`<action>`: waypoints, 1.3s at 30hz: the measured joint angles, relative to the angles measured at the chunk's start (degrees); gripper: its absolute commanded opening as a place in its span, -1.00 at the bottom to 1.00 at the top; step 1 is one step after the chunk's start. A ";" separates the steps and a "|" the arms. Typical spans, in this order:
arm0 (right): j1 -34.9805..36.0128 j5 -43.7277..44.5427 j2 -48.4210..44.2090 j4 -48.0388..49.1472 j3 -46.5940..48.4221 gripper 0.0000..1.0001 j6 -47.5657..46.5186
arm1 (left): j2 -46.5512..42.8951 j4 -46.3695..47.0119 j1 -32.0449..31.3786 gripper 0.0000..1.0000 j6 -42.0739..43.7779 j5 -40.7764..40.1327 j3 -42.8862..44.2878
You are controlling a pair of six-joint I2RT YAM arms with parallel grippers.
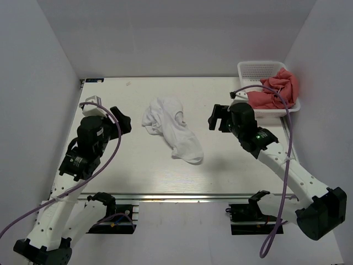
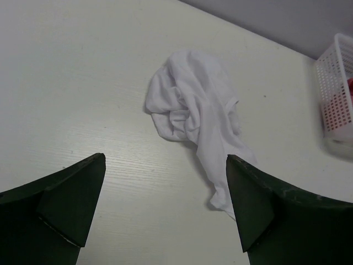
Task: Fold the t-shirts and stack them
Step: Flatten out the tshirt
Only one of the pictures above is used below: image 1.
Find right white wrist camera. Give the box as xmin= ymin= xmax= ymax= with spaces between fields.
xmin=229 ymin=91 xmax=248 ymax=105

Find white t shirt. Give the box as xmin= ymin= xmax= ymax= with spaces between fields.
xmin=141 ymin=97 xmax=204 ymax=165

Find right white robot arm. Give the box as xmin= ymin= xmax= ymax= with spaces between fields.
xmin=208 ymin=102 xmax=347 ymax=241

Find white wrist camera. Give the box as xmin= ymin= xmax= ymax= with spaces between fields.
xmin=229 ymin=91 xmax=248 ymax=105
xmin=79 ymin=96 xmax=114 ymax=123

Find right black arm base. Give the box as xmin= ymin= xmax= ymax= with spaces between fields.
xmin=225 ymin=190 xmax=276 ymax=236

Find blue table label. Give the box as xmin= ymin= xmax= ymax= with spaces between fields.
xmin=85 ymin=78 xmax=104 ymax=83

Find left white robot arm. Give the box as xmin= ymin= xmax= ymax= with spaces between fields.
xmin=13 ymin=102 xmax=131 ymax=264

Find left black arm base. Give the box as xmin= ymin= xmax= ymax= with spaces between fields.
xmin=87 ymin=192 xmax=138 ymax=235

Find pink t shirt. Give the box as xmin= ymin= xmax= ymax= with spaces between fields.
xmin=247 ymin=67 xmax=299 ymax=109

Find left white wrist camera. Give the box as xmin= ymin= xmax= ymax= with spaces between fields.
xmin=79 ymin=96 xmax=114 ymax=123

